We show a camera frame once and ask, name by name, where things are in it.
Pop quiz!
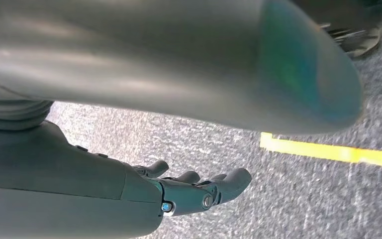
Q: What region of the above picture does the grey robot leg shell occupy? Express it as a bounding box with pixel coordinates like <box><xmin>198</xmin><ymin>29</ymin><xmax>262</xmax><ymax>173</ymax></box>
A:
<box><xmin>0</xmin><ymin>0</ymin><xmax>365</xmax><ymax>135</ymax></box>

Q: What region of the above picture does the yellow floor tape square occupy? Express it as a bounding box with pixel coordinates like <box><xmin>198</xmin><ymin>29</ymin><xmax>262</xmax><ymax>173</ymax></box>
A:
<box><xmin>259</xmin><ymin>131</ymin><xmax>382</xmax><ymax>171</ymax></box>

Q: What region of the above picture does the dark robot foot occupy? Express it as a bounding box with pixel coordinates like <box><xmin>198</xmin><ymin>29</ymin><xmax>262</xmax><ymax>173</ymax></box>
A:
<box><xmin>289</xmin><ymin>0</ymin><xmax>382</xmax><ymax>60</ymax></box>

